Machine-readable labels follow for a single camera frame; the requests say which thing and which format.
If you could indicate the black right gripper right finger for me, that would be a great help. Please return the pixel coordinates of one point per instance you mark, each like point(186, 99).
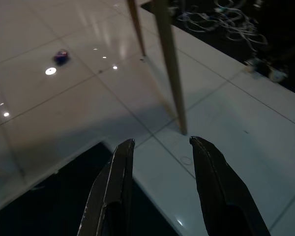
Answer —
point(218, 186)

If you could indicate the thick wooden chair leg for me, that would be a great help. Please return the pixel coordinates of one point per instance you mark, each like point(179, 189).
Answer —
point(170, 61)

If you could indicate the dark blue crumpled trash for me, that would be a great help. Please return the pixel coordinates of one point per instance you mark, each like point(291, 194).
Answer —
point(61, 56)

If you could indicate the thin wooden chair leg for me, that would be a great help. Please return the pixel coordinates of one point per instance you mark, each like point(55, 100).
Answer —
point(137, 24)

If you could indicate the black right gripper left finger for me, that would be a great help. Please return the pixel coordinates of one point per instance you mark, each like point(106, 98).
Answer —
point(113, 191)

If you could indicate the black floor mat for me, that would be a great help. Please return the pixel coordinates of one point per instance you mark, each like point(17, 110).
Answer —
point(51, 209)

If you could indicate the white power adapter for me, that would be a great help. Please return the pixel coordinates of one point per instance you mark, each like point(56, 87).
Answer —
point(276, 73)

